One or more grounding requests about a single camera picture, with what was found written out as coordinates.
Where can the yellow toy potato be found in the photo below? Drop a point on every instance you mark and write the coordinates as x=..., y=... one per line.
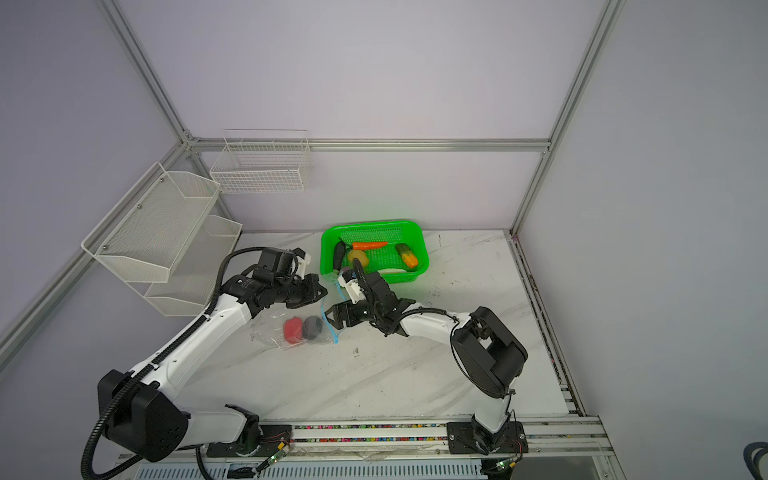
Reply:
x=355, y=256

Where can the white wire wall basket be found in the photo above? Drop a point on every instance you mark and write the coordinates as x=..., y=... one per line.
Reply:
x=255, y=161

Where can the clear zip top bag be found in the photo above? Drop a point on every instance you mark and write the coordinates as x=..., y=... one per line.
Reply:
x=268, y=325

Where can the green plastic basket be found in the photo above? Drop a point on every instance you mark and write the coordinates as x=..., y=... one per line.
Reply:
x=393, y=231

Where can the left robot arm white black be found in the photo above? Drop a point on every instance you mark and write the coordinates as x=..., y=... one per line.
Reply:
x=138, y=409

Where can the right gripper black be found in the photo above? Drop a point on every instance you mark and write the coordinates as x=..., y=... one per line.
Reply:
x=346, y=308

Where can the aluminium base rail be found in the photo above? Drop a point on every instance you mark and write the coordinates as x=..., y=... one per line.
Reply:
x=564, y=447

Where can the white toy radish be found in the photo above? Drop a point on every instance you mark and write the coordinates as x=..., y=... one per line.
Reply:
x=390, y=271

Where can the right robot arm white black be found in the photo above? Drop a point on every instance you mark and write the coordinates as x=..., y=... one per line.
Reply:
x=484, y=350

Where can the red toy pepper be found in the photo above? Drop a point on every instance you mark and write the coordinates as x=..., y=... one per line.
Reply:
x=292, y=331

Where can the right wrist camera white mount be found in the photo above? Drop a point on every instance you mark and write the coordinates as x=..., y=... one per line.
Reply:
x=348, y=282

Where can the orange toy carrot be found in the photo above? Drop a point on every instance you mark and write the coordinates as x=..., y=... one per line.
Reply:
x=366, y=246

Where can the orange yellow toy corn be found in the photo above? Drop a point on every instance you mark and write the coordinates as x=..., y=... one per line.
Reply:
x=407, y=256

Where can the dark toy eggplant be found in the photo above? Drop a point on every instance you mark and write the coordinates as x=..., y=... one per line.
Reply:
x=339, y=253

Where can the white mesh two-tier shelf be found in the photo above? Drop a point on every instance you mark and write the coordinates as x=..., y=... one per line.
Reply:
x=165, y=240

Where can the black toy avocado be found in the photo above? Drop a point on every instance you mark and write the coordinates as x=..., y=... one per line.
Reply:
x=312, y=328

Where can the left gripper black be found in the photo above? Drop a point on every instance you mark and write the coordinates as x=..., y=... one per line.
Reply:
x=314, y=295

